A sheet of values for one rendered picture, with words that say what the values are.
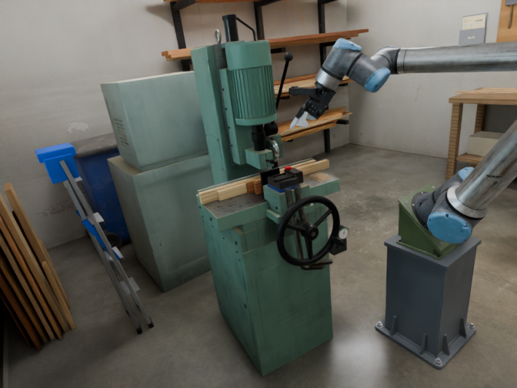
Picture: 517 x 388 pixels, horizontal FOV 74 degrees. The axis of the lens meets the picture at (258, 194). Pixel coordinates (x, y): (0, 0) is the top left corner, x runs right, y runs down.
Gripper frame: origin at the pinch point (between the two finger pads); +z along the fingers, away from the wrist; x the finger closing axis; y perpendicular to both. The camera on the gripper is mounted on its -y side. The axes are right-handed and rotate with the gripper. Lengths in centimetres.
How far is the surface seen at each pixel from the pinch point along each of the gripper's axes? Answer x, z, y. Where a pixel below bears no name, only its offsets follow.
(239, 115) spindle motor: -7.3, 6.4, -20.3
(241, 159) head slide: 0.9, 27.5, -13.2
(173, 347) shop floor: -24, 138, 8
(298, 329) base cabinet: -10, 82, 55
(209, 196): -19.3, 39.7, -13.2
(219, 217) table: -32.4, 35.1, -2.4
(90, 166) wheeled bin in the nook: 51, 139, -131
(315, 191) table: 1.8, 20.1, 22.4
